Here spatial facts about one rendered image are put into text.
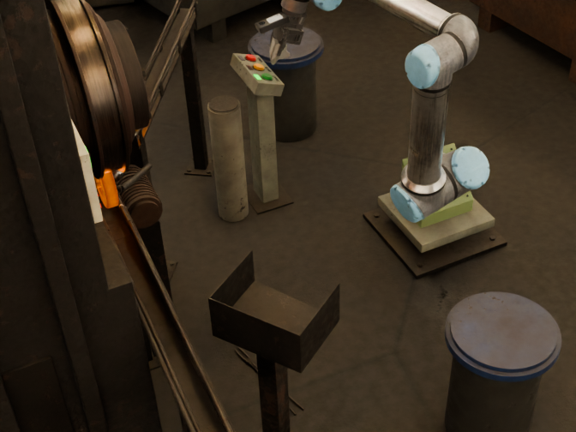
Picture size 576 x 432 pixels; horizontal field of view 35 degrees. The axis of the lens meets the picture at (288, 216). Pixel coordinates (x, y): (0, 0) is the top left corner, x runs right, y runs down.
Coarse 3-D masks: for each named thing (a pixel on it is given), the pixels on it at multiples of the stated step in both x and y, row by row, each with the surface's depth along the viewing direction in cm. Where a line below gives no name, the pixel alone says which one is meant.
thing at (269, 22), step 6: (282, 12) 314; (270, 18) 313; (276, 18) 312; (282, 18) 311; (288, 18) 312; (258, 24) 311; (264, 24) 310; (270, 24) 310; (276, 24) 311; (282, 24) 312; (258, 30) 312; (264, 30) 310
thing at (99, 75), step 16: (64, 0) 215; (80, 0) 213; (64, 16) 209; (80, 16) 210; (80, 32) 207; (96, 32) 207; (80, 48) 206; (96, 48) 207; (96, 64) 206; (96, 80) 206; (112, 80) 207; (96, 96) 207; (112, 96) 208; (96, 112) 208; (112, 112) 210; (112, 128) 211; (112, 144) 215; (128, 144) 215; (112, 160) 220; (128, 160) 221
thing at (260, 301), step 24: (240, 264) 233; (240, 288) 238; (264, 288) 242; (336, 288) 226; (216, 312) 226; (240, 312) 220; (264, 312) 236; (288, 312) 236; (312, 312) 237; (336, 312) 231; (216, 336) 232; (240, 336) 226; (264, 336) 221; (288, 336) 216; (312, 336) 221; (264, 360) 241; (288, 360) 222; (264, 384) 248; (264, 408) 255; (288, 408) 258
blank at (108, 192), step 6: (108, 174) 240; (102, 180) 239; (108, 180) 240; (114, 180) 241; (102, 186) 241; (108, 186) 240; (114, 186) 241; (102, 192) 248; (108, 192) 240; (114, 192) 241; (102, 198) 249; (108, 198) 241; (114, 198) 242; (108, 204) 243; (114, 204) 245
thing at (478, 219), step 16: (384, 208) 346; (480, 208) 340; (400, 224) 336; (416, 224) 335; (448, 224) 334; (464, 224) 334; (480, 224) 334; (416, 240) 329; (432, 240) 327; (448, 240) 331
